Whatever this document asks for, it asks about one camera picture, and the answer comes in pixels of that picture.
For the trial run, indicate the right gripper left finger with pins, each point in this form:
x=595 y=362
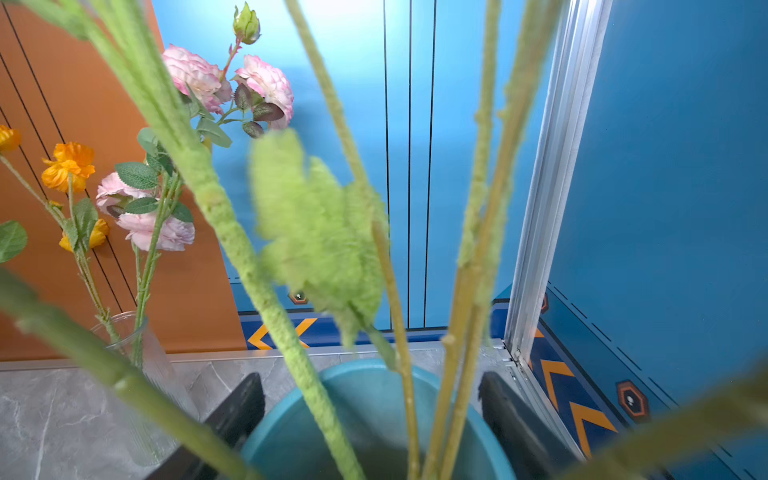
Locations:
x=233 y=421

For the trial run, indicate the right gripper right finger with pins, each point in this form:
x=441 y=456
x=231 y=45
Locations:
x=532 y=448

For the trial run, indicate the blue cylindrical vase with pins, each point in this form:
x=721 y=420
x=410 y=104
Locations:
x=368 y=399

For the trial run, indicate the pink peony flower stem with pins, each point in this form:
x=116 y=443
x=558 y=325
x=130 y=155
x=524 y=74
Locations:
x=113 y=193

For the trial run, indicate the orange poppy flower stem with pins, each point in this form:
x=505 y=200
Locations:
x=82 y=228

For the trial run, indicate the pink rose flower stem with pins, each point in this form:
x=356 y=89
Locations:
x=184 y=95

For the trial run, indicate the white poppy flower stem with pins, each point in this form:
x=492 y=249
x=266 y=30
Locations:
x=102 y=26

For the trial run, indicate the red orange flower stem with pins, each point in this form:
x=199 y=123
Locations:
x=332 y=241

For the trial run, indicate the orange rose flower stem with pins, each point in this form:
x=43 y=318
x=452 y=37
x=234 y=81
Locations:
x=734 y=409

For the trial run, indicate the small white bud stem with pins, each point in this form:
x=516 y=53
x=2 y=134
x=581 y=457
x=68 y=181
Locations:
x=52 y=325

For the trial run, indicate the white rose flower stem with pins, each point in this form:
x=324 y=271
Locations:
x=13 y=240

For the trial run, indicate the right aluminium corner post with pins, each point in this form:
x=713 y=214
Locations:
x=576 y=54

